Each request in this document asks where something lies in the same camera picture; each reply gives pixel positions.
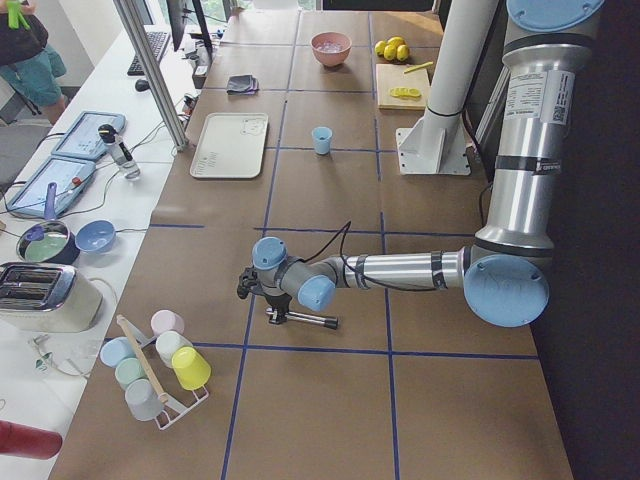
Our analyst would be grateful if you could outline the blue bowl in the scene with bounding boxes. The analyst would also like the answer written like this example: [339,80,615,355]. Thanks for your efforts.
[75,220,116,254]

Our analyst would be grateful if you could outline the white cup rack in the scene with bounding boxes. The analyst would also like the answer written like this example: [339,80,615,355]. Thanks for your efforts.
[116,315,210,430]

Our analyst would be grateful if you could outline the blue teach pendant far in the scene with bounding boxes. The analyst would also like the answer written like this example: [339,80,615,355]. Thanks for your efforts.
[51,111,126,161]

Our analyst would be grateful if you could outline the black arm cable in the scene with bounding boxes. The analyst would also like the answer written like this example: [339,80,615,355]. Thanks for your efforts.
[299,220,441,292]

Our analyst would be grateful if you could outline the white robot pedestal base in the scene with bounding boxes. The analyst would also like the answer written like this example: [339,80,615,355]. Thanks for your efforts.
[396,0,499,175]

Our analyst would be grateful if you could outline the lemon slices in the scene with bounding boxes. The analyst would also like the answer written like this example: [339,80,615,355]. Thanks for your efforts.
[389,87,422,99]

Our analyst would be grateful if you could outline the black monitor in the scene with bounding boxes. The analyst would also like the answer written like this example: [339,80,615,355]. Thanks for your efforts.
[166,0,213,65]

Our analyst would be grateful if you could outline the black keyboard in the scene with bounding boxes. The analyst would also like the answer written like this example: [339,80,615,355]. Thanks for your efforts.
[126,31,172,77]

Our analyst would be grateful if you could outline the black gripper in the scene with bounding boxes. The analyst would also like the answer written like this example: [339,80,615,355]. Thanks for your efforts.
[236,267,291,325]

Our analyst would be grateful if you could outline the person in dark shirt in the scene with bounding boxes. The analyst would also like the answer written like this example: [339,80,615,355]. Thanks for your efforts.
[1,1,67,125]

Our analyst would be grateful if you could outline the light blue plastic cup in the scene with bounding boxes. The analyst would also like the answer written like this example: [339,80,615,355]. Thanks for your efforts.
[311,126,333,155]

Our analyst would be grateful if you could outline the black computer mouse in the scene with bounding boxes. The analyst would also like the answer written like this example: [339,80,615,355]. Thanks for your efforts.
[134,79,150,92]

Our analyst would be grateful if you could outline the blue teach pendant near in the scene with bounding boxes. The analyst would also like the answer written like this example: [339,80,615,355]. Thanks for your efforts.
[7,156,96,218]

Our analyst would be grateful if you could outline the blue teach pendant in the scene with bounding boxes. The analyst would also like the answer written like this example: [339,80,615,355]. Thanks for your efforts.
[7,156,96,218]
[51,111,126,161]

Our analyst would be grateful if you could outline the aluminium frame post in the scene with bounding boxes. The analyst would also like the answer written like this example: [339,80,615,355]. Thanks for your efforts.
[114,0,188,152]

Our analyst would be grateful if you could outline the yellow plastic knife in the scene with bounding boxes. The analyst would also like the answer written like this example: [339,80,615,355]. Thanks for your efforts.
[403,61,434,74]

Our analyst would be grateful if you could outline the yellow cup on rack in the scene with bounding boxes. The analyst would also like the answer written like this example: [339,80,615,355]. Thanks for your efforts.
[171,346,212,391]

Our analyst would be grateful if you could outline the grey folded cloth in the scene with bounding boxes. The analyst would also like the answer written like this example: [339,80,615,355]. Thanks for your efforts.
[226,74,259,95]

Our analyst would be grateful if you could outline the green cup on rack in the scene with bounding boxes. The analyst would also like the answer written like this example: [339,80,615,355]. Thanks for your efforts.
[115,357,146,391]

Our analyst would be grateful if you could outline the white cup on rack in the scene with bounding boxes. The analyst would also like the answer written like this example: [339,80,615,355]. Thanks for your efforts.
[155,330,193,369]

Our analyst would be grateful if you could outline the clear water bottle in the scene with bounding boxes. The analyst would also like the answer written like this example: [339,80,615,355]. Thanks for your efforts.
[98,124,140,181]

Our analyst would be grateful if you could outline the wooden cutting board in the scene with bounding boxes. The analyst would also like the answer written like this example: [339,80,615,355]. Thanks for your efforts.
[375,64,430,111]

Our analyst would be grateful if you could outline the red bottle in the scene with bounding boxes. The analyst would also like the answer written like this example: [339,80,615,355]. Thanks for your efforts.
[1,420,63,460]

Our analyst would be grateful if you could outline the pink cup on rack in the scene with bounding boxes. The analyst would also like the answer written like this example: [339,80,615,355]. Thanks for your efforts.
[150,309,185,337]

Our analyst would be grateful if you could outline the blue cup on rack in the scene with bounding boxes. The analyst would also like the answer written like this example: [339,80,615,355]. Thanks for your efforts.
[99,337,135,368]

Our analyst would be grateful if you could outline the pink bowl of ice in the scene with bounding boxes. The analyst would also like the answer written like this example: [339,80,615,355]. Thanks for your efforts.
[311,32,352,67]

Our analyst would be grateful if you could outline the blue saucepan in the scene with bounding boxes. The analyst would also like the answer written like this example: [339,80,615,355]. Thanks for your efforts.
[16,182,80,265]

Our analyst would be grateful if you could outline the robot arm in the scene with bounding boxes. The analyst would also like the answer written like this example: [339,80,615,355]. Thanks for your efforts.
[237,1,603,329]

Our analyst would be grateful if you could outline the cream bear tray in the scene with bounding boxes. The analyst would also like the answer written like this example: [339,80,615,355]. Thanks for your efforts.
[190,113,269,179]

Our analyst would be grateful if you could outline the yellow lemon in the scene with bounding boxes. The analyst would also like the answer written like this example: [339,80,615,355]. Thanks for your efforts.
[387,36,405,47]
[396,44,410,62]
[383,45,397,61]
[374,40,387,56]

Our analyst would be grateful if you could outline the grey cup on rack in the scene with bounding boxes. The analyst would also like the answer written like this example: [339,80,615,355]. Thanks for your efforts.
[125,378,164,421]

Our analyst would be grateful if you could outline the steel muddler black tip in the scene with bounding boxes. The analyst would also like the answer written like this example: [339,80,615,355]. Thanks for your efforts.
[266,308,340,330]

